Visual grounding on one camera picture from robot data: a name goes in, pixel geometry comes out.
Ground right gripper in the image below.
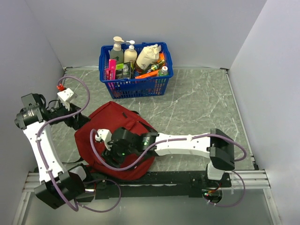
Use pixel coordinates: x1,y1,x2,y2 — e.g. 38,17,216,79
101,137,136,169

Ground red backpack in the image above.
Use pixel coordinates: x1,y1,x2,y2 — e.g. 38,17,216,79
74,101,155,180

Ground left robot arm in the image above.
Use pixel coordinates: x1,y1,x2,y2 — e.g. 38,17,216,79
15,93,93,211

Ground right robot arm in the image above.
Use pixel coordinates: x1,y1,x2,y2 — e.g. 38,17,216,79
95,127,235,187

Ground beige paper bag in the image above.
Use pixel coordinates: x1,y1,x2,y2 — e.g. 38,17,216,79
135,44,161,71

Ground pink box in basket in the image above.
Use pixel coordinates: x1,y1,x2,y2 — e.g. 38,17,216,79
105,59,117,80

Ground black and green box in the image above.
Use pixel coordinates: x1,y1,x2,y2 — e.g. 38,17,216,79
115,62,134,80

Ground grey pump bottle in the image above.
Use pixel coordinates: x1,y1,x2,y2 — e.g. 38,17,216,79
110,36,124,64

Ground blue plastic basket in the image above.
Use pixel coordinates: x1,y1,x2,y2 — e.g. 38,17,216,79
98,42,174,99

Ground cream pump bottle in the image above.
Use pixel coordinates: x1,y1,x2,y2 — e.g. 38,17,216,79
124,40,137,64

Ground green drink bottle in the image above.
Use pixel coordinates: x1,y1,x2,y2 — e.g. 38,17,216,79
157,66,168,76

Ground orange package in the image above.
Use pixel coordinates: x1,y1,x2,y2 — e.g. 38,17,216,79
135,53,165,79

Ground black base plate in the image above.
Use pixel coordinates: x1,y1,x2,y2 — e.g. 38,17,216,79
77,171,232,203

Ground aluminium rail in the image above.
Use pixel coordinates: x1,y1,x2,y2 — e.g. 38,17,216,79
22,170,271,192

